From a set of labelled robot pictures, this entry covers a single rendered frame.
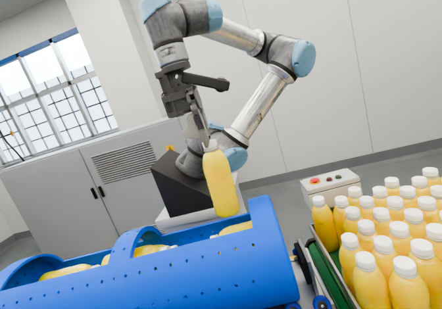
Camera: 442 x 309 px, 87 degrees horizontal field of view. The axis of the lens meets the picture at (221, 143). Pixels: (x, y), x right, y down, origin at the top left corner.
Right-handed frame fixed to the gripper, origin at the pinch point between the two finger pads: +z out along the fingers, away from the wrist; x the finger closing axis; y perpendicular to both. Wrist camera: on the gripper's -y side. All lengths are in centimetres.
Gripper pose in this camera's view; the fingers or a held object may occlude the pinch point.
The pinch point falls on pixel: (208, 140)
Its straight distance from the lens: 60.7
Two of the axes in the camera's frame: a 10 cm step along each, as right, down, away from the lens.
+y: -9.5, 2.8, 1.0
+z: 3.0, 9.3, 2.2
